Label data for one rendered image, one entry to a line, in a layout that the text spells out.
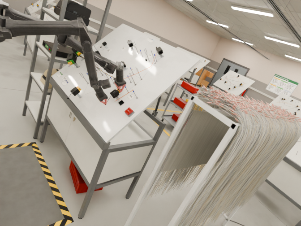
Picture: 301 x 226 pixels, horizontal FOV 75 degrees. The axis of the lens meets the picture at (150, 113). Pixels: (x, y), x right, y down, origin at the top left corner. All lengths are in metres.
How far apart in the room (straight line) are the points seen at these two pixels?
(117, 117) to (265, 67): 11.85
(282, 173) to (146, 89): 2.70
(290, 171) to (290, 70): 9.32
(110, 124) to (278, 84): 11.50
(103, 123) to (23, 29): 0.82
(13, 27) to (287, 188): 3.67
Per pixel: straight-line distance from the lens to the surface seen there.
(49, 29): 1.11
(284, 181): 3.72
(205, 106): 1.20
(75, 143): 1.94
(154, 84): 1.63
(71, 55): 2.17
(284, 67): 12.66
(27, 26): 1.11
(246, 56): 13.58
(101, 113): 1.64
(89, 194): 1.84
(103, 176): 1.75
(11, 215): 2.09
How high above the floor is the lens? 1.67
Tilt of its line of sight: 20 degrees down
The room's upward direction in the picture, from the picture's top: 24 degrees clockwise
